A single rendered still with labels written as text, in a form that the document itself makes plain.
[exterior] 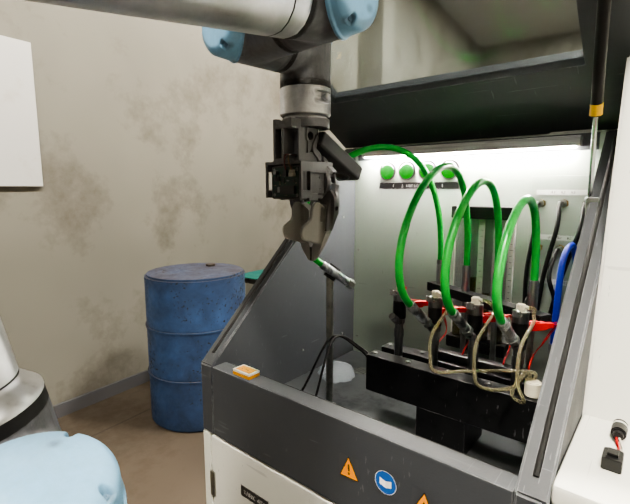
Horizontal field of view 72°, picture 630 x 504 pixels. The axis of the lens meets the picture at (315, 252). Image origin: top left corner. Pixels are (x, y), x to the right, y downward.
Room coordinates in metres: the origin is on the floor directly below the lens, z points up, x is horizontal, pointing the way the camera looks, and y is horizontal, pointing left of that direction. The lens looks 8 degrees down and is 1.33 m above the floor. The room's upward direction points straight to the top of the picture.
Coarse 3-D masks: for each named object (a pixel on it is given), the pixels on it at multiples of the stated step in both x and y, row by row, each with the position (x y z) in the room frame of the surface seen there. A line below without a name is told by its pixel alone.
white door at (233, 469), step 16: (224, 448) 0.88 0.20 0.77; (224, 464) 0.88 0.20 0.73; (240, 464) 0.85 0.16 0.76; (256, 464) 0.81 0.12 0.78; (224, 480) 0.88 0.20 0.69; (240, 480) 0.85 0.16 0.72; (256, 480) 0.82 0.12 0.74; (272, 480) 0.79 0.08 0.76; (288, 480) 0.76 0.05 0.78; (224, 496) 0.88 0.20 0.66; (240, 496) 0.85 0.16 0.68; (256, 496) 0.81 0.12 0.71; (272, 496) 0.79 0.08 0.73; (288, 496) 0.76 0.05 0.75; (304, 496) 0.73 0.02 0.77; (320, 496) 0.71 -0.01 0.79
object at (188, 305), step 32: (160, 288) 2.26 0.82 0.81; (192, 288) 2.24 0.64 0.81; (224, 288) 2.32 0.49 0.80; (160, 320) 2.27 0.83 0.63; (192, 320) 2.24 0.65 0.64; (224, 320) 2.32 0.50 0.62; (160, 352) 2.27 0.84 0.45; (192, 352) 2.24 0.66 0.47; (160, 384) 2.28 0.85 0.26; (192, 384) 2.24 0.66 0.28; (160, 416) 2.29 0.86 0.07; (192, 416) 2.24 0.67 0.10
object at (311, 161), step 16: (288, 128) 0.63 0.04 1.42; (304, 128) 0.65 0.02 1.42; (320, 128) 0.66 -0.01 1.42; (288, 144) 0.64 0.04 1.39; (304, 144) 0.65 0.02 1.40; (288, 160) 0.62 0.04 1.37; (304, 160) 0.64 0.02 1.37; (320, 160) 0.67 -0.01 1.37; (272, 176) 0.65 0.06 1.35; (288, 176) 0.63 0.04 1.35; (304, 176) 0.62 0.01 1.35; (320, 176) 0.65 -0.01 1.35; (272, 192) 0.65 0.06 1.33; (288, 192) 0.62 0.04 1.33; (304, 192) 0.61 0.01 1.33; (320, 192) 0.65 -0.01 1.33
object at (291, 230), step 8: (296, 208) 0.68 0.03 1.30; (304, 208) 0.69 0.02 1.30; (296, 216) 0.68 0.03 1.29; (304, 216) 0.69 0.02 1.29; (288, 224) 0.67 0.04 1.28; (296, 224) 0.68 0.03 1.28; (288, 232) 0.66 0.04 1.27; (296, 232) 0.68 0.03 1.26; (296, 240) 0.68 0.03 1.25; (304, 248) 0.69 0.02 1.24
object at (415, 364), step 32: (384, 352) 0.91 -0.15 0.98; (416, 352) 0.91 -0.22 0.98; (384, 384) 0.87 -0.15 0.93; (416, 384) 0.82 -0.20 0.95; (448, 384) 0.78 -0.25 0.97; (480, 384) 0.75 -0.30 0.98; (416, 416) 0.82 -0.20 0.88; (448, 416) 0.78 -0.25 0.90; (480, 416) 0.74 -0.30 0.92; (512, 416) 0.71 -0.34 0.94
